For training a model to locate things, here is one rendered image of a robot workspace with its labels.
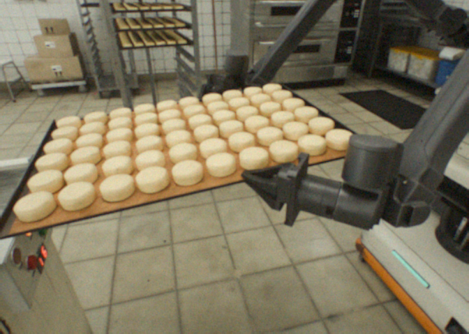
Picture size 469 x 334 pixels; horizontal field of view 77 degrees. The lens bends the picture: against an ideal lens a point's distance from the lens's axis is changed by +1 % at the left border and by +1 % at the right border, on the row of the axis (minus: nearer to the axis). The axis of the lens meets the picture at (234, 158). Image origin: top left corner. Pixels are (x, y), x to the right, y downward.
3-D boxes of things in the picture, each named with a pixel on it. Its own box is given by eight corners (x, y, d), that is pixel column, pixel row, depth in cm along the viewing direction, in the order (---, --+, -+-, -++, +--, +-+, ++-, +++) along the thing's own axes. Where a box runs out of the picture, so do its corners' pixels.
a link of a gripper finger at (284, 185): (233, 198, 48) (288, 215, 44) (231, 161, 44) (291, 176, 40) (250, 176, 53) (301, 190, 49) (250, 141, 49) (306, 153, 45)
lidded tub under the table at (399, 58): (383, 65, 432) (388, 47, 419) (410, 63, 441) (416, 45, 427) (401, 72, 399) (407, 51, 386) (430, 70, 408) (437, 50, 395)
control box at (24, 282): (11, 316, 58) (-20, 268, 51) (39, 231, 77) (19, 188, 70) (32, 310, 59) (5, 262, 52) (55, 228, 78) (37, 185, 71)
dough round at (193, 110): (209, 114, 71) (209, 107, 70) (195, 122, 68) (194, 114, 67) (194, 110, 74) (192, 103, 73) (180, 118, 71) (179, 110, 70)
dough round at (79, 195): (101, 200, 45) (98, 190, 44) (67, 216, 43) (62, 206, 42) (91, 186, 49) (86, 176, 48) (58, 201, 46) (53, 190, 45)
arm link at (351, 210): (375, 241, 39) (378, 221, 43) (389, 194, 36) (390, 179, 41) (322, 224, 42) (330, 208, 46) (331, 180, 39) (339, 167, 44)
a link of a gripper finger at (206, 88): (187, 91, 79) (206, 81, 86) (190, 116, 83) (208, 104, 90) (209, 94, 76) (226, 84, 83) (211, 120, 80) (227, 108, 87)
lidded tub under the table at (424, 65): (403, 72, 398) (409, 52, 385) (431, 70, 408) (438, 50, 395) (425, 80, 366) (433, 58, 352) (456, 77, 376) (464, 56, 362)
